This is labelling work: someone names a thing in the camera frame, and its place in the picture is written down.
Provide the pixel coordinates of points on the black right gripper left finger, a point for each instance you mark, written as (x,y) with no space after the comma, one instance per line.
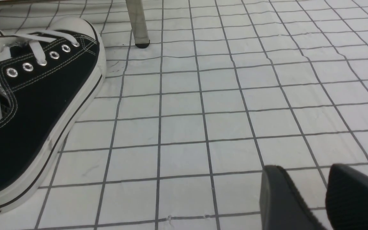
(281,204)

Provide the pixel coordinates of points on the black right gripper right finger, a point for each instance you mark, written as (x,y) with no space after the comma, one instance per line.
(347,198)

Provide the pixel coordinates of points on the stainless steel shoe rack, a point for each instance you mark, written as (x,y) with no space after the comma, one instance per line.
(136,14)

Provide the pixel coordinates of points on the black canvas sneaker right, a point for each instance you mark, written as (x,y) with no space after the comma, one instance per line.
(47,80)

